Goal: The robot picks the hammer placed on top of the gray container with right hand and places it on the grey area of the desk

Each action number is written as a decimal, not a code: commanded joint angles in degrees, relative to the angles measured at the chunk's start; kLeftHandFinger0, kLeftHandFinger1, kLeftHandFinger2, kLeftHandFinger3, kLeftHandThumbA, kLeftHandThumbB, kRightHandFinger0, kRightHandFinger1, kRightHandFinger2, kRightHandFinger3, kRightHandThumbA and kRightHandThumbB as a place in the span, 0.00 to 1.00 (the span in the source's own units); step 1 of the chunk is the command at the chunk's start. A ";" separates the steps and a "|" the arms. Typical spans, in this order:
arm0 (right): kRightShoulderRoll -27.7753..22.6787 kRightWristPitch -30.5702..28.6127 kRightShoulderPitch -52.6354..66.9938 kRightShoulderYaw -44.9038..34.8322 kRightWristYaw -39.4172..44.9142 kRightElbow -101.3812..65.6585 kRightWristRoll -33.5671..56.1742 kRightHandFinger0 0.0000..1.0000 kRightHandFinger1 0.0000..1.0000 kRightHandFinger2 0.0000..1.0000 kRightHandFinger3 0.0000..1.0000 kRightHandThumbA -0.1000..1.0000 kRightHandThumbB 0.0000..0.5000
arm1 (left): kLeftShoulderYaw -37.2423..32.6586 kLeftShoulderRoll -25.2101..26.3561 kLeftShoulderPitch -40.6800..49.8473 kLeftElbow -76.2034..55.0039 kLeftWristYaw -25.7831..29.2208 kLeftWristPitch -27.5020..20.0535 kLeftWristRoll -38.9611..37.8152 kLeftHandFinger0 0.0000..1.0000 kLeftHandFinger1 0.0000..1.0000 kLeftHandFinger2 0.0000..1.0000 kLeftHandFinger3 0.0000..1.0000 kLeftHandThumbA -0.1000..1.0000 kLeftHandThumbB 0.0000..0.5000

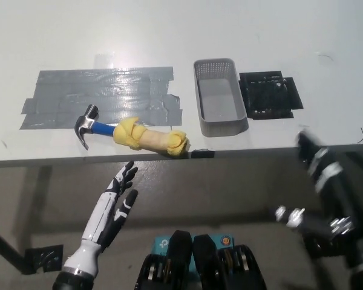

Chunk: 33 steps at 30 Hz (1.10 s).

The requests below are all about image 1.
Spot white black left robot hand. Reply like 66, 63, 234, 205
81, 161, 139, 253

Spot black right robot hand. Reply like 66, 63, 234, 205
274, 130, 363, 272

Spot blue hammer with yellow wrap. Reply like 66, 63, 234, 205
74, 104, 191, 158

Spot black robot torso blocks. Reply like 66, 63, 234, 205
136, 230, 267, 290

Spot black tape patch on desk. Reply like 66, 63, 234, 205
238, 71, 304, 121

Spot gray plastic basket container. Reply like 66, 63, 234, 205
192, 57, 249, 137

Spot teal router box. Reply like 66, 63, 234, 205
153, 234, 236, 272

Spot black tape on table foot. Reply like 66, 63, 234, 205
24, 244, 64, 274

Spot small black tape strip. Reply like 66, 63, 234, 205
191, 149, 215, 159

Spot gray duct tape patch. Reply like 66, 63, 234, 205
19, 66, 183, 131

